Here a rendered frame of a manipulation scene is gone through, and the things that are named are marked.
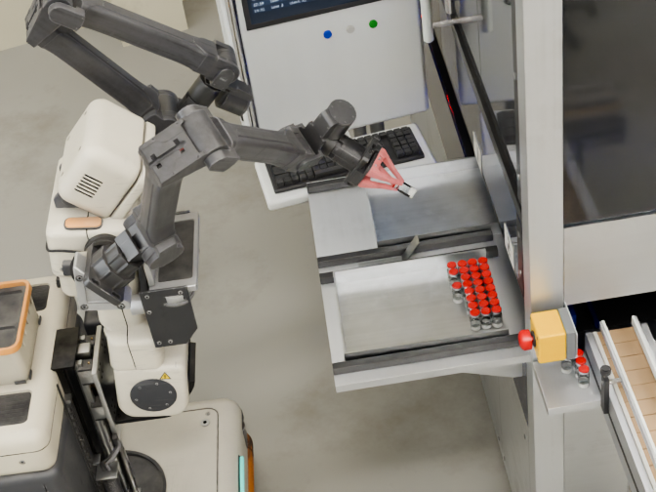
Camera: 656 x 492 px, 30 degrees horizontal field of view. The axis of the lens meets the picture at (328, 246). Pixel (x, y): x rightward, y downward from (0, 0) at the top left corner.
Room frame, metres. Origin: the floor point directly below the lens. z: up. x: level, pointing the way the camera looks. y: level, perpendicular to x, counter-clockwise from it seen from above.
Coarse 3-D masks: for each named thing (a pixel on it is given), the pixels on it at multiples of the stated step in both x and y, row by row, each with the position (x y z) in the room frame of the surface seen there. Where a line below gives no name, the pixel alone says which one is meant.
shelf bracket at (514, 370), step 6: (504, 366) 1.82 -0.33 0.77; (510, 366) 1.82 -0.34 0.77; (516, 366) 1.82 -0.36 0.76; (468, 372) 1.82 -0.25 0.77; (474, 372) 1.82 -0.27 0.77; (480, 372) 1.82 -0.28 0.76; (486, 372) 1.82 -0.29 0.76; (492, 372) 1.82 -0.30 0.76; (498, 372) 1.82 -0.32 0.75; (504, 372) 1.82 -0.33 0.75; (510, 372) 1.82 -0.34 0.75; (516, 372) 1.82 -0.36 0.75
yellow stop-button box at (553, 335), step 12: (540, 312) 1.69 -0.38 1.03; (552, 312) 1.69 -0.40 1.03; (564, 312) 1.68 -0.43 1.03; (540, 324) 1.66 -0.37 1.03; (552, 324) 1.66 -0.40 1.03; (564, 324) 1.65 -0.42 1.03; (540, 336) 1.63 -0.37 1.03; (552, 336) 1.63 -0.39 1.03; (564, 336) 1.63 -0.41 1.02; (540, 348) 1.63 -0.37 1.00; (552, 348) 1.63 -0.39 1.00; (564, 348) 1.63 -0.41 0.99; (540, 360) 1.63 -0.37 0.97; (552, 360) 1.63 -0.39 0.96
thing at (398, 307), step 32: (448, 256) 2.04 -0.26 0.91; (480, 256) 2.04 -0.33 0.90; (352, 288) 2.02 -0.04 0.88; (384, 288) 2.00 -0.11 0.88; (416, 288) 1.98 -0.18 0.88; (448, 288) 1.97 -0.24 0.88; (352, 320) 1.91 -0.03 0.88; (384, 320) 1.90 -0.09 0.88; (416, 320) 1.88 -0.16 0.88; (448, 320) 1.87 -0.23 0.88; (352, 352) 1.78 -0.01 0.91; (384, 352) 1.78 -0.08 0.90
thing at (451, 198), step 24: (408, 168) 2.38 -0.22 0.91; (432, 168) 2.38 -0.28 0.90; (456, 168) 2.38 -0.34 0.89; (384, 192) 2.34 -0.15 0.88; (432, 192) 2.31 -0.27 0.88; (456, 192) 2.29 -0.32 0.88; (480, 192) 2.28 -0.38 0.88; (384, 216) 2.25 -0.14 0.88; (408, 216) 2.24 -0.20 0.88; (432, 216) 2.22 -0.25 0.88; (456, 216) 2.21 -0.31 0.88; (480, 216) 2.19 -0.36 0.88; (384, 240) 2.12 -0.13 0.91; (408, 240) 2.12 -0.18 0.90
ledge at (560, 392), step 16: (544, 368) 1.69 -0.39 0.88; (560, 368) 1.68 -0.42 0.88; (544, 384) 1.65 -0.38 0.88; (560, 384) 1.64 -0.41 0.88; (576, 384) 1.63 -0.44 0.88; (592, 384) 1.63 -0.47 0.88; (544, 400) 1.61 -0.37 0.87; (560, 400) 1.60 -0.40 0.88; (576, 400) 1.59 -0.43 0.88; (592, 400) 1.58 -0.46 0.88
